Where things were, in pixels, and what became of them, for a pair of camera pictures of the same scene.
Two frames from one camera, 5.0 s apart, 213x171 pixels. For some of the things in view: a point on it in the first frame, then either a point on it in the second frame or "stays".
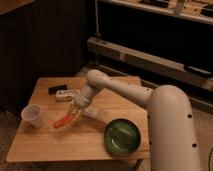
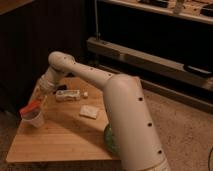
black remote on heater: x=199 y=71 stays
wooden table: x=63 y=120 stays
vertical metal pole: x=97 y=35 stays
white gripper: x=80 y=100 to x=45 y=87
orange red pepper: x=67 y=118 to x=31 y=108
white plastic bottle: x=66 y=95 stays
